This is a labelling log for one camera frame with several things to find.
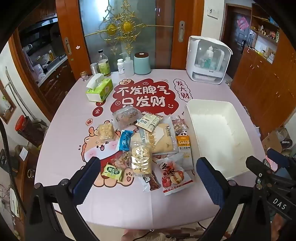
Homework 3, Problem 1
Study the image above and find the wooden cabinet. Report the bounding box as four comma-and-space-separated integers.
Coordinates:
231, 46, 296, 137

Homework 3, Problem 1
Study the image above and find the wooden shelf unit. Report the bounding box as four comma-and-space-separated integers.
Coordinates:
250, 3, 281, 65

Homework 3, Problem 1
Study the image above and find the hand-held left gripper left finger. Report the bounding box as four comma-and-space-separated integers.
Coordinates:
24, 156, 102, 241

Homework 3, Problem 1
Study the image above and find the red jujube packet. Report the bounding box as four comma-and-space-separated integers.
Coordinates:
155, 153, 195, 196

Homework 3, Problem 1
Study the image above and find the orange oat bar packet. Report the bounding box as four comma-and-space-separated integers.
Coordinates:
176, 135, 194, 171

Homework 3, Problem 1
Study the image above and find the blue foil snack packet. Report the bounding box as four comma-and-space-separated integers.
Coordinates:
118, 130, 134, 152

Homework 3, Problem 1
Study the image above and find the white wall switch panel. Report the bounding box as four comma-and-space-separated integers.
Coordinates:
206, 6, 220, 19

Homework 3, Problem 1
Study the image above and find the dark wooden door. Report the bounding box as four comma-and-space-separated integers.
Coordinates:
221, 5, 252, 79

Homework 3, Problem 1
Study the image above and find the dark red nut packet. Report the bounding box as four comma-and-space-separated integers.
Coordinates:
171, 116, 189, 137

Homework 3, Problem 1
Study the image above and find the large beige bread packet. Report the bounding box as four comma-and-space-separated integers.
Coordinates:
139, 116, 179, 154

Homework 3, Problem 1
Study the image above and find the glass bottle with green label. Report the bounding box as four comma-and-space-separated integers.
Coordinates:
97, 50, 111, 77

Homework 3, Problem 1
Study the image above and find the white plastic tray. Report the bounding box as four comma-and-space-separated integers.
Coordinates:
185, 99, 253, 181

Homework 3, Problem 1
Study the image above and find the white label snack packet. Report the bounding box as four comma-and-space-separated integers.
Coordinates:
135, 113, 163, 133

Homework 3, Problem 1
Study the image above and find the clear biscuit packet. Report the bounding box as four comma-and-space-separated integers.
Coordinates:
129, 139, 153, 178

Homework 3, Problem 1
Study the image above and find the cardboard box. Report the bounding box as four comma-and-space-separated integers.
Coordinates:
261, 131, 289, 156

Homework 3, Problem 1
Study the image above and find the green tissue box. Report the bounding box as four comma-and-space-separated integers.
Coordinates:
85, 74, 114, 102

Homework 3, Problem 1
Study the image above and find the small green candy packet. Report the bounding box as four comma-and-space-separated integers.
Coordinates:
101, 163, 124, 181

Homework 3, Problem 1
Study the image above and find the red lidded jar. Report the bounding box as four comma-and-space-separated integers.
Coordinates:
15, 115, 30, 132

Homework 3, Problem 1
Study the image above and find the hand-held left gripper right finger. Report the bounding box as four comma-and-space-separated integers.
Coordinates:
196, 157, 278, 241

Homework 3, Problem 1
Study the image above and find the mint green canister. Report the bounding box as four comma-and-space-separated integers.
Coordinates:
134, 52, 151, 75

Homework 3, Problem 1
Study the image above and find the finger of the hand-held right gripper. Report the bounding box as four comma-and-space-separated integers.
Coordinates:
266, 148, 296, 172
245, 156, 296, 193

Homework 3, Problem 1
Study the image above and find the beige cracker packet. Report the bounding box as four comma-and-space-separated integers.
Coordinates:
97, 122, 115, 143

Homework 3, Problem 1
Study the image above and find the white countertop appliance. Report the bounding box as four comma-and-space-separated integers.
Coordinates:
185, 35, 233, 85

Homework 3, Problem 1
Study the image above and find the clear pastry packet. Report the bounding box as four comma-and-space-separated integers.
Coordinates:
112, 105, 142, 127

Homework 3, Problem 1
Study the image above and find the white squeeze bottle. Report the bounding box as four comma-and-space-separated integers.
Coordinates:
124, 52, 135, 76

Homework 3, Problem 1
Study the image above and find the brown snack bar packet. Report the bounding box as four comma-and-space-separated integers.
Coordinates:
142, 173, 162, 192

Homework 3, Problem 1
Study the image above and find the glass door with gold ornament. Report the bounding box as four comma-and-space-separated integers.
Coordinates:
79, 0, 176, 70

